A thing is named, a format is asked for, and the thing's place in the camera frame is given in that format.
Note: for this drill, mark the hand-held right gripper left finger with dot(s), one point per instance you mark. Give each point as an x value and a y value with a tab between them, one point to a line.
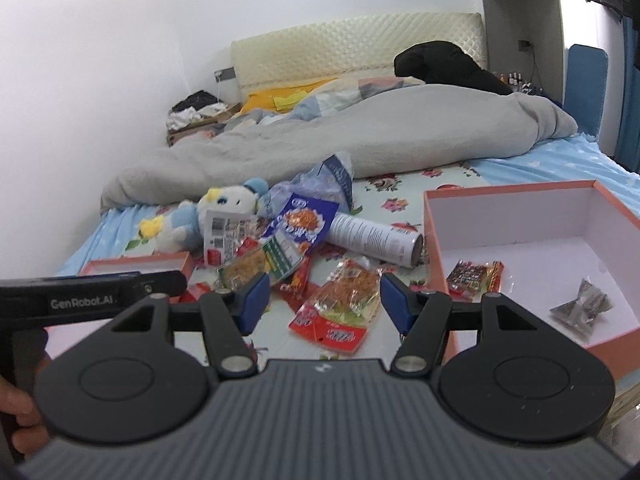
252	302

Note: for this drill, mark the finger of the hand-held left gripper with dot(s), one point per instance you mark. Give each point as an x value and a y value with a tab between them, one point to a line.
162	284

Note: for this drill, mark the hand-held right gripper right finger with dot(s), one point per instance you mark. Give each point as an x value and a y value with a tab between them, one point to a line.
395	302

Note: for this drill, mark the green yellow snack packet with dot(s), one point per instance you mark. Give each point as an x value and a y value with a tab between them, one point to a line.
245	267

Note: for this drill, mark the plain red snack packet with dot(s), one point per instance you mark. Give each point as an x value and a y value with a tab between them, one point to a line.
300	285

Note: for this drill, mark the red orange snack packet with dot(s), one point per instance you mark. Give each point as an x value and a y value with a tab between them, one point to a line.
340	305

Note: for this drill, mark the pink cardboard box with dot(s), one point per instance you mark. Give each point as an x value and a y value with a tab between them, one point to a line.
530	230

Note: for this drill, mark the person's left hand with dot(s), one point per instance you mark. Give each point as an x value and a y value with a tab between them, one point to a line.
20	405

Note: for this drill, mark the pink box lid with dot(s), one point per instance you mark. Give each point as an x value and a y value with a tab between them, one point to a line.
150	261

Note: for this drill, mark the white cylindrical can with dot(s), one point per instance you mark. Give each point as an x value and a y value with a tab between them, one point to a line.
370	237

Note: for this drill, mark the white snack packet red label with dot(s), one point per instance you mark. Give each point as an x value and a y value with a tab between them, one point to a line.
225	232

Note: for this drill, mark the dark red snack packet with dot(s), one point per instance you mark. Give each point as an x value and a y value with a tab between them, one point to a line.
472	277

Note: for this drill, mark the blue snack packet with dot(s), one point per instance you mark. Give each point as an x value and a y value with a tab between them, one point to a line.
305	220

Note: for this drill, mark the blue white plush toy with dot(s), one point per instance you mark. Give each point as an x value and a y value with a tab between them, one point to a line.
225	205

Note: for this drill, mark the floral bed sheet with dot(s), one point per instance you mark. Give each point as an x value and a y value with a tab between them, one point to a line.
390	195

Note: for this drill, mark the clear blue plastic bag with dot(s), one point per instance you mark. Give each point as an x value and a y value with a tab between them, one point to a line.
325	177

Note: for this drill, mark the grey duvet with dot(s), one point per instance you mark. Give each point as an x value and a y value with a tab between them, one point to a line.
350	135

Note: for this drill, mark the cardboard box with clothes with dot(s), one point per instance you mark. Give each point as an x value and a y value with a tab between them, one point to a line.
200	110

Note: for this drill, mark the small grey packet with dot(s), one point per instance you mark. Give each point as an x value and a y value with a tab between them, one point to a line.
582	307

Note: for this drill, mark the yellow cloth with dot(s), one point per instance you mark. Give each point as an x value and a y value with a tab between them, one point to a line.
280	96

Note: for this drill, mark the black clothing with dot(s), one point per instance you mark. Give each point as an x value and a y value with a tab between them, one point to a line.
450	67

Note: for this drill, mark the row of small bottles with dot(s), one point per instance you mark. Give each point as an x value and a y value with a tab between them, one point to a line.
512	80

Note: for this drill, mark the cream quilted headboard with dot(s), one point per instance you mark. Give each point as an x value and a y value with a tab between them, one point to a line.
350	45

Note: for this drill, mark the blue padded panel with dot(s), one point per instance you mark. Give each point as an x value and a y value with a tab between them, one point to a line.
587	95

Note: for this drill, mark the blue curtain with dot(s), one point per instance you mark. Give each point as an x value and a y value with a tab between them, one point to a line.
627	110

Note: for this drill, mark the grey wall socket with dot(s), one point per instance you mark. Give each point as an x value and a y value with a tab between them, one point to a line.
225	74

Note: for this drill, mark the black wall socket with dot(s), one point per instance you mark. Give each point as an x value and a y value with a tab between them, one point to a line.
524	45

